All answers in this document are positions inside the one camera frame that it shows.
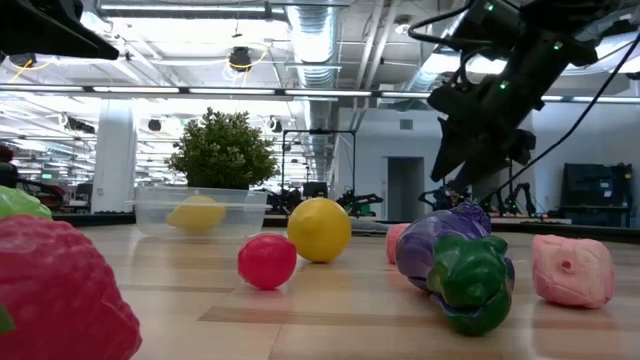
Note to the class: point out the black metal table frame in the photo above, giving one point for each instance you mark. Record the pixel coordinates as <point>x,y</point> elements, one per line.
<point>100,218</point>

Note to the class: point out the grey background door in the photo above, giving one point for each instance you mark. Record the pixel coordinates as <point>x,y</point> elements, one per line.
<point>405,190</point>

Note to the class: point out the green plant in black pot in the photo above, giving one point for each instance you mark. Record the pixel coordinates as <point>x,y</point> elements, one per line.
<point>222,150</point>

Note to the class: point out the yellow toy lemon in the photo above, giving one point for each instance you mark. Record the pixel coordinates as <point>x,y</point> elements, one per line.
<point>319,230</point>
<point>195,215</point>

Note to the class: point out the pink toy produce piece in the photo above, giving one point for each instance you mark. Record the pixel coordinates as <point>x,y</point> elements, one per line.
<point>395,242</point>
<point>570,272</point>

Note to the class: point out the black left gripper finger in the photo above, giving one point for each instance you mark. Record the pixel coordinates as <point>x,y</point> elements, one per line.
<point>50,25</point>

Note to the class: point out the clear plastic tupperware container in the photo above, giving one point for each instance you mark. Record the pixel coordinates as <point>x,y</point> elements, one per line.
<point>145,220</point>

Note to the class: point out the purple toy eggplant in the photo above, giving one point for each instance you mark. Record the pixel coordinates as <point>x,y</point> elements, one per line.
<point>470,280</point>

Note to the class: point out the white building column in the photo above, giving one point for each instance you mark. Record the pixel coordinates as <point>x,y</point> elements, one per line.
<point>115,160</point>

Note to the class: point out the black background cabinet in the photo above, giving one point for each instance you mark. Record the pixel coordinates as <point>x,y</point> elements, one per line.
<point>595,190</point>

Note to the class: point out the purple toy grapes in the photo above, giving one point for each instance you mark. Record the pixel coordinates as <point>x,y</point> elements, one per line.
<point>472,215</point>

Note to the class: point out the red toy cherry with stem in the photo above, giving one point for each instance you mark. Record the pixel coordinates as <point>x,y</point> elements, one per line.
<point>267,261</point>

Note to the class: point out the silver ceiling air duct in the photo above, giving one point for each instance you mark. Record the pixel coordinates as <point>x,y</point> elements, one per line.
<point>314,40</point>

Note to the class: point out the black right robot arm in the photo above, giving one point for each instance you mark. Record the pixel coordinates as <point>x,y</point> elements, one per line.
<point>550,15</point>

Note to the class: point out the overhead LED light bar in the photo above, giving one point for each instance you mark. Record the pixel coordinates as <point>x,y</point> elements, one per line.
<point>230,91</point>

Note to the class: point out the red toy strawberry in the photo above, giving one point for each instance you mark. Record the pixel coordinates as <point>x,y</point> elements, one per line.
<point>60,290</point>

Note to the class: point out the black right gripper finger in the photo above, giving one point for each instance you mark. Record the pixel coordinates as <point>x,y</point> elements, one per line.
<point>460,150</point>
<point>482,177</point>

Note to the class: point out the black background rig frame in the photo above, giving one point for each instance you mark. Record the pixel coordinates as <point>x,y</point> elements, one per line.
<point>320,131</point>

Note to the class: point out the green toy cabbage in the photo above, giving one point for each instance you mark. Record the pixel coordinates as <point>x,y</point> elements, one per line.
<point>20,202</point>

